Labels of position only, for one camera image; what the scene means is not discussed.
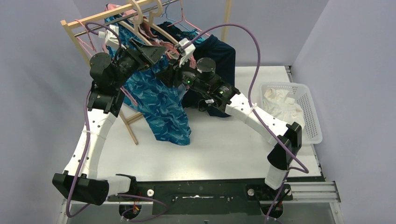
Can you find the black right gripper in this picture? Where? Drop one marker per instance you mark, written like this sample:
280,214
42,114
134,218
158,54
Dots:
172,73

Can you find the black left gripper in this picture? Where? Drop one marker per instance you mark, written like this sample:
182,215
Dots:
135,54

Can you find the wooden hanger front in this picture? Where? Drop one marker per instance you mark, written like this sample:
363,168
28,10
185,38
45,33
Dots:
136,22

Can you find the wooden hanger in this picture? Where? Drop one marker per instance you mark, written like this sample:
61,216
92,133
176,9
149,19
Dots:
136,22
161,24

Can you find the blue shark print shorts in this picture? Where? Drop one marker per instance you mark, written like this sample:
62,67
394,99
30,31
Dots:
161,106

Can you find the white shorts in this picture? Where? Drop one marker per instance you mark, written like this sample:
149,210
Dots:
279,104

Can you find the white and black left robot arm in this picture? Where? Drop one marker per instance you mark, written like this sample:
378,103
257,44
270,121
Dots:
79,180

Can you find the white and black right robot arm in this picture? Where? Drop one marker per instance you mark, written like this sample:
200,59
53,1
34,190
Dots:
286,138

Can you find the pink floral shorts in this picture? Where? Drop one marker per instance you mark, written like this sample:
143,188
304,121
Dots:
145,29

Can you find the wooden hanger rear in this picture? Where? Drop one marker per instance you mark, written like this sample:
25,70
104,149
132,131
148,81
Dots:
161,24

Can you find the navy blue shorts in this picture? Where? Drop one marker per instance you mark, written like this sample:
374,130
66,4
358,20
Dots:
223,54

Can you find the wooden clothes rack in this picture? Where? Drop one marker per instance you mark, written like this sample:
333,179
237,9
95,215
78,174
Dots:
227,6

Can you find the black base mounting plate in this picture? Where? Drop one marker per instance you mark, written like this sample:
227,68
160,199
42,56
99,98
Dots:
209,197

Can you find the white plastic basket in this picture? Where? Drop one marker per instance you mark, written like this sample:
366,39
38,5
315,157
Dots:
312,132

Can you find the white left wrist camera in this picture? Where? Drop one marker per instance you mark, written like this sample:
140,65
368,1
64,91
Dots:
110,36

